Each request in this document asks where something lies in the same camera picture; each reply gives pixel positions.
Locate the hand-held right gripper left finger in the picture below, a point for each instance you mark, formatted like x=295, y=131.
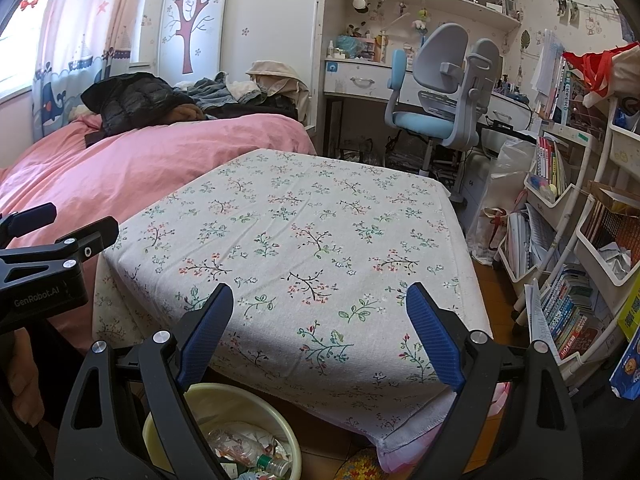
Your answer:
x=210, y=337

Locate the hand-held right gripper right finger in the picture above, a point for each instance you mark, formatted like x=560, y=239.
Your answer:
x=435, y=335

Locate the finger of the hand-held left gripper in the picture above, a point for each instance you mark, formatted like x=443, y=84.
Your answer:
x=95, y=235
x=30, y=221

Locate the yellow plastic basin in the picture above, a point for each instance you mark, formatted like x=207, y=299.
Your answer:
x=225, y=400

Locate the clear plastic bottle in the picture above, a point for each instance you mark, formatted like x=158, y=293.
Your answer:
x=272, y=466

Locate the pink duvet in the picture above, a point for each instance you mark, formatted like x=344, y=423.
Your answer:
x=125, y=165

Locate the white tote bag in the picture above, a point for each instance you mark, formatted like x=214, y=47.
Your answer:
x=487, y=240

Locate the stack of books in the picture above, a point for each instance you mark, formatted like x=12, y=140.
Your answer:
x=570, y=315

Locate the black down jacket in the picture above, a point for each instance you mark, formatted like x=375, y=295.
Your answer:
x=135, y=102

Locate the colourful knitted cushion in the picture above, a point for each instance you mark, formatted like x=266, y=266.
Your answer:
x=357, y=465

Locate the brown cloth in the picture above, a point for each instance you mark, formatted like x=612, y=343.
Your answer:
x=185, y=112

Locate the floral cloth covered table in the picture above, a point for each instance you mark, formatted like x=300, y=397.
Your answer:
x=310, y=220

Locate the white book rack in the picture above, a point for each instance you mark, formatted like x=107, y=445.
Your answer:
x=545, y=210

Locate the whale print curtain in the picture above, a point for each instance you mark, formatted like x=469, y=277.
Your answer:
x=75, y=60

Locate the clear plastic bag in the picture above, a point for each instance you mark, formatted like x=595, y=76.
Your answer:
x=512, y=170

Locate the white rolling cart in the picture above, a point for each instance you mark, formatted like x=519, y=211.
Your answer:
x=595, y=245

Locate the blue denim clothing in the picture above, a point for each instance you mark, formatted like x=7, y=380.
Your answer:
x=220, y=91

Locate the yellow blue box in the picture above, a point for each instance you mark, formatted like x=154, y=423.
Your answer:
x=627, y=355

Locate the black cloth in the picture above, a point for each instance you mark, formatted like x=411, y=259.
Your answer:
x=250, y=107

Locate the row of red books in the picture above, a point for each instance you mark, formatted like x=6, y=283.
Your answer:
x=550, y=165

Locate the white wardrobe with tree print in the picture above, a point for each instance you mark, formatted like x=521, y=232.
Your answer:
x=200, y=20

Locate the beige cloth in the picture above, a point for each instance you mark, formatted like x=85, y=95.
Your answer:
x=280, y=77

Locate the blue grey desk chair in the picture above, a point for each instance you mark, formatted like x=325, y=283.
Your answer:
x=440, y=90

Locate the white desk drawer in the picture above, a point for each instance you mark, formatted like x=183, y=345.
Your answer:
x=365, y=80

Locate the red cloth bag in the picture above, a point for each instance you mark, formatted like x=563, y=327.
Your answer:
x=590, y=67

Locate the white wall shelf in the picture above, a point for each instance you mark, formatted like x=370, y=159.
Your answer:
x=450, y=0

